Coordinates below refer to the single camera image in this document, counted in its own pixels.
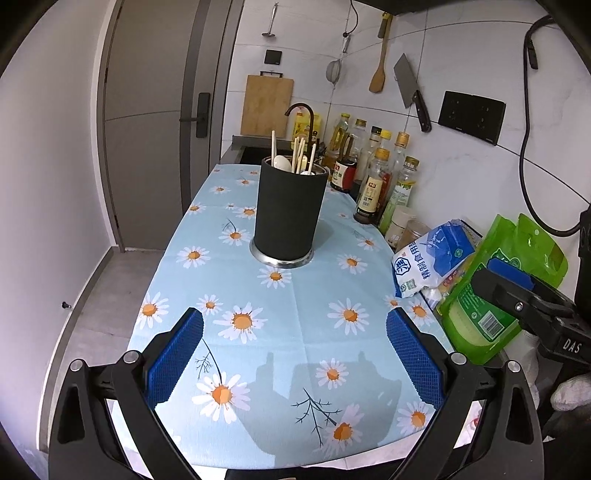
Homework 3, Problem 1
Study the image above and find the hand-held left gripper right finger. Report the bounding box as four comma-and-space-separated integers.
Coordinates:
385, 307, 543, 480

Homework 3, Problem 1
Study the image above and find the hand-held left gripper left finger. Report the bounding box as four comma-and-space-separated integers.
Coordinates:
48, 307, 206, 480

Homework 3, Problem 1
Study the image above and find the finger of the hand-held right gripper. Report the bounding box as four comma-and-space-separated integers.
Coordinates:
471, 268, 564, 337
487, 257, 578, 315

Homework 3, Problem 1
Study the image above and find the black cylindrical utensil holder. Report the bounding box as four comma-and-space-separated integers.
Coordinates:
249, 156, 331, 268

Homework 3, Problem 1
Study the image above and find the pile of beige chopsticks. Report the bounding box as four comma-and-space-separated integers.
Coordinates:
271, 130, 319, 175

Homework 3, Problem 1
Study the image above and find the person's right hand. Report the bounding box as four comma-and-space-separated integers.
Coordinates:
551, 374, 591, 411

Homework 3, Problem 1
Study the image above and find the green sugar bag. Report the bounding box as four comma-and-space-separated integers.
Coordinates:
438, 213, 568, 365

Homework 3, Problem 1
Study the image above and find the clear plastic bag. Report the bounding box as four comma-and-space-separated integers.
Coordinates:
422, 258, 476, 310

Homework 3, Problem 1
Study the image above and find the blue white salt bag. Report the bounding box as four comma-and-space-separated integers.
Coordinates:
392, 220, 476, 298

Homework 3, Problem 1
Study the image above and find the brown lid spice jar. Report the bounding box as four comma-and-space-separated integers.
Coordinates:
401, 219, 432, 254

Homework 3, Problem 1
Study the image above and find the blue daisy print tablecloth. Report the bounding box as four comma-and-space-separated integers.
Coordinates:
127, 164, 462, 469

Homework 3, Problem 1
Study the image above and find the green label bottle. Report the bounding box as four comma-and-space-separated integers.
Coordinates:
379, 157, 421, 232

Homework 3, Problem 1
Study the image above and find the tall bottle gold cap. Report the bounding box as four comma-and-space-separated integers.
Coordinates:
392, 131, 411, 176

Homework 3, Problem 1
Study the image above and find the dark bottle red label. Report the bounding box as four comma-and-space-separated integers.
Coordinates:
329, 159, 357, 193

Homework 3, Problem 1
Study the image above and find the clear glass bottle gold cap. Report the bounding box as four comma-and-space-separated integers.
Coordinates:
351, 119, 369, 167

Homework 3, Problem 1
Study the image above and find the dark kitchen sink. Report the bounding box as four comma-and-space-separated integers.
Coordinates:
231, 135, 333, 167

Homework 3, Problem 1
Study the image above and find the golden oil glass bottle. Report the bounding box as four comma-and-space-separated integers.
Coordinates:
330, 113, 352, 160

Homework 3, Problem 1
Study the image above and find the wooden spatula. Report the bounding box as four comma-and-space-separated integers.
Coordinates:
368, 13, 393, 94

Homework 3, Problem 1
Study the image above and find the yellow oil bottle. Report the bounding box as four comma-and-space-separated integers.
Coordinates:
292, 113, 312, 148

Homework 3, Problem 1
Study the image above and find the grey door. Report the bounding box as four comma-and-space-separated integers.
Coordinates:
97, 0, 245, 252

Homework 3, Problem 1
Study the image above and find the wooden cutting board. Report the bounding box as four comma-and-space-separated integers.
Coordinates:
240, 71, 295, 139

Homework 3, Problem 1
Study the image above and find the metal mesh strainer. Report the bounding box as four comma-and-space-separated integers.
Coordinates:
325, 31, 354, 86

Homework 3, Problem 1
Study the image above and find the black curved faucet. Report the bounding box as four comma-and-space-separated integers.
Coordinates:
284, 102, 319, 160

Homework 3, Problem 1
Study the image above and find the hanging metal ladle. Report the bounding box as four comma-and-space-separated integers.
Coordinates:
261, 2, 279, 38

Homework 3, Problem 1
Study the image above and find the black cable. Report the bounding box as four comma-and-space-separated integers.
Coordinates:
519, 16, 591, 238

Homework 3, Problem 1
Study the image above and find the black wall outlet panel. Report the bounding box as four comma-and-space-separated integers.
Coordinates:
438, 90, 506, 146

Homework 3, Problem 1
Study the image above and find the cleaver with black handle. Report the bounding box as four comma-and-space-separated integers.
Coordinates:
393, 53, 432, 133

